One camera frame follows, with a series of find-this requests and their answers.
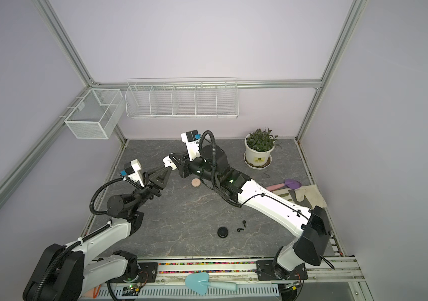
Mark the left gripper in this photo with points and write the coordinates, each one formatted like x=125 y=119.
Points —
x=153 y=183

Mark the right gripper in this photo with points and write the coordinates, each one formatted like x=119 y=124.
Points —
x=182 y=167

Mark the pink earbud charging case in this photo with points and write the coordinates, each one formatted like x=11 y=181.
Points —
x=196 y=182

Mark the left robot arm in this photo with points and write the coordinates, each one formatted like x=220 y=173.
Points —
x=66 y=272

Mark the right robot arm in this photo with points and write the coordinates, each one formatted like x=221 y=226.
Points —
x=310 y=227

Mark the black earbud charging case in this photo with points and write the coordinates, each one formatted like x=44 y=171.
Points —
x=222 y=232

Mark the potted green plant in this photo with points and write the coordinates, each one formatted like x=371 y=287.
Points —
x=258 y=148

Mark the small white mesh basket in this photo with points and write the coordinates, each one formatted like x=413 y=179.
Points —
x=97 y=114

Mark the teal garden trowel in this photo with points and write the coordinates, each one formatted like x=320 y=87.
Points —
x=200 y=282

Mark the purple pink garden scoop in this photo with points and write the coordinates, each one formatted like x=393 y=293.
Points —
x=288 y=183

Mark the red white garden glove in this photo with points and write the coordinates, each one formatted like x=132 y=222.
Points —
x=94 y=292

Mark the beige grey work glove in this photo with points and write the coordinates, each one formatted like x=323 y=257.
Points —
x=307 y=196

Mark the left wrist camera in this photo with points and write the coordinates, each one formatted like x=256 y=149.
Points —
x=133 y=171

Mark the long white wire basket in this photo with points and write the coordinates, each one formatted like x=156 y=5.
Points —
x=183 y=98

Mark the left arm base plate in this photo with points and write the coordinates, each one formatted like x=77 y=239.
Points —
x=143 y=272

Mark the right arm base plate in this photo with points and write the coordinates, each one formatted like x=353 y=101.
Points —
x=267 y=270

